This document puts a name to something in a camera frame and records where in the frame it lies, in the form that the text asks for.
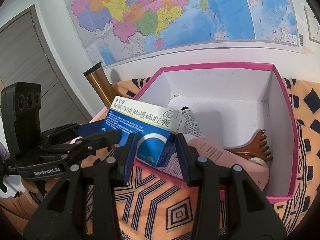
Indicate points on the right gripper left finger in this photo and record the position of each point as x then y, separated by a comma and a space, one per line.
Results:
111, 173

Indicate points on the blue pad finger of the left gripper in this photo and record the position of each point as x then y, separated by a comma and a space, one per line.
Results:
92, 129

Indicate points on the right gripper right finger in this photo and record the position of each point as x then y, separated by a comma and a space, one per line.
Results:
200, 172

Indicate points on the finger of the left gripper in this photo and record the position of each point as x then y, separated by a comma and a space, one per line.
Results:
97, 141

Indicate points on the dark blue medicine box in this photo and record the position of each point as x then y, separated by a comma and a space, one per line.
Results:
152, 124

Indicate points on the red tape dispenser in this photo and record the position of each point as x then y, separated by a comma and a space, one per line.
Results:
256, 160

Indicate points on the pink fuzzy sleeve forearm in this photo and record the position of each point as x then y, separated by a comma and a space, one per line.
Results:
19, 210

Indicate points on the small white ointment tube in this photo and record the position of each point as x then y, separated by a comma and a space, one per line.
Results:
191, 125

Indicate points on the pink tube white cap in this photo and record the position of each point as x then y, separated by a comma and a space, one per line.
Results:
259, 174

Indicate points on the gold thermos tumbler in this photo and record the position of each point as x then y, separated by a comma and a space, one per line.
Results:
98, 80

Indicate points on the white teal medicine box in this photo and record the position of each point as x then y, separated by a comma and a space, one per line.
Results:
179, 124

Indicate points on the brown wooden comb massager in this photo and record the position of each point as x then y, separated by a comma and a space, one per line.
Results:
257, 147

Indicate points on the pink open cardboard box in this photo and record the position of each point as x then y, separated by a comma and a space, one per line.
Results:
237, 99

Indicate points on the large lilac cream tube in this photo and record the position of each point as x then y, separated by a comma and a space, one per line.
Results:
179, 102

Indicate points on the grey door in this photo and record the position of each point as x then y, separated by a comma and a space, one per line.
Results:
26, 57

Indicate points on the colourful wall map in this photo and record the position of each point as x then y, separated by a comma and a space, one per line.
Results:
115, 30

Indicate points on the white wall socket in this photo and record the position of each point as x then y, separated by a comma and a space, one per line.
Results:
313, 25

